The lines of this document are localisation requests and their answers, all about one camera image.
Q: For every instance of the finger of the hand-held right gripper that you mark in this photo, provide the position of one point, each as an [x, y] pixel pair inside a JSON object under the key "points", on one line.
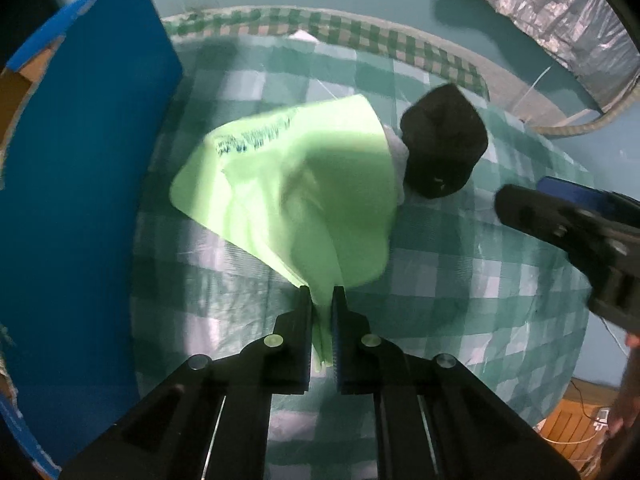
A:
{"points": [[540, 215], [575, 191]]}

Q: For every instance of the silver tarp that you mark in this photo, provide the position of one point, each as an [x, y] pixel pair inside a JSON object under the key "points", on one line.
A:
{"points": [[550, 5]]}

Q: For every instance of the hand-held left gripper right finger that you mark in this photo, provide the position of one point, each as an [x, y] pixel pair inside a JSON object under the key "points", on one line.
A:
{"points": [[342, 340]]}

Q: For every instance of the wooden crate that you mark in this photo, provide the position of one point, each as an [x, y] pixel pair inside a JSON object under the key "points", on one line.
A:
{"points": [[565, 420]]}

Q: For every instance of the blue cardboard box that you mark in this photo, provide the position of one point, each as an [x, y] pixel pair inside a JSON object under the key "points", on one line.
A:
{"points": [[75, 210]]}

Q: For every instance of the black cloth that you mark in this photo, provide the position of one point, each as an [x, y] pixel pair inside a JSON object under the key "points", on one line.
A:
{"points": [[442, 140]]}

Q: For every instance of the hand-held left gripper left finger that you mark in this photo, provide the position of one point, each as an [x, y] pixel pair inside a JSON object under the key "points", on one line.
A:
{"points": [[300, 340]]}

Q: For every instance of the light green cloth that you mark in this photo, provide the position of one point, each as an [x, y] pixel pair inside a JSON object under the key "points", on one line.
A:
{"points": [[300, 200]]}

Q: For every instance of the person's right hand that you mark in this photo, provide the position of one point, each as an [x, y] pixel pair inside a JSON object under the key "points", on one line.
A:
{"points": [[627, 400]]}

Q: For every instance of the white card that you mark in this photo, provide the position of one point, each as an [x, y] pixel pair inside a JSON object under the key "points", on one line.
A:
{"points": [[302, 36]]}

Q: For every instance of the light checkered table sheet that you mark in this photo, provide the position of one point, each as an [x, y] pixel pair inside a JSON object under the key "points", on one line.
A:
{"points": [[450, 280]]}

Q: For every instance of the dark checkered tablecloth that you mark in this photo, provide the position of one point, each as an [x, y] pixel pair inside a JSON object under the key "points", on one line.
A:
{"points": [[350, 30]]}

